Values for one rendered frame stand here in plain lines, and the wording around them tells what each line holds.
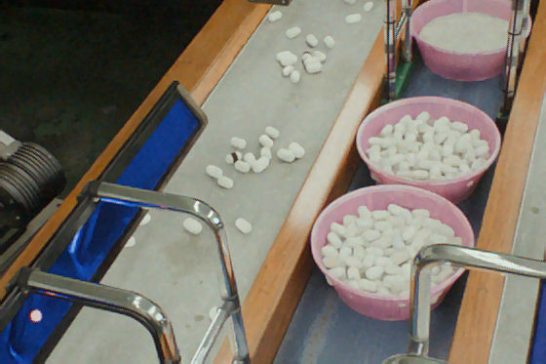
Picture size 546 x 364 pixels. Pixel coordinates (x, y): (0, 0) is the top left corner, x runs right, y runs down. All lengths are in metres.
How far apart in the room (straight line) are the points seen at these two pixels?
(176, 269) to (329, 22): 0.84
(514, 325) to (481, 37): 0.85
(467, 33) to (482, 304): 0.84
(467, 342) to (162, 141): 0.53
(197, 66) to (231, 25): 0.18
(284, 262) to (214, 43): 0.73
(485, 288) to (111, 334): 0.59
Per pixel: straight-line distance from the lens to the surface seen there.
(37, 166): 1.66
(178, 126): 1.14
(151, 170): 1.08
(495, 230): 1.41
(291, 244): 1.39
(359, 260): 1.39
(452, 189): 1.53
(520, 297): 1.35
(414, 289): 0.91
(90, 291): 0.88
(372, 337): 1.36
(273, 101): 1.76
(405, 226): 1.45
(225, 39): 1.95
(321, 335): 1.37
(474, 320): 1.28
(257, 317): 1.28
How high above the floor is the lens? 1.73
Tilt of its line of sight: 41 degrees down
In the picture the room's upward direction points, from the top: 7 degrees counter-clockwise
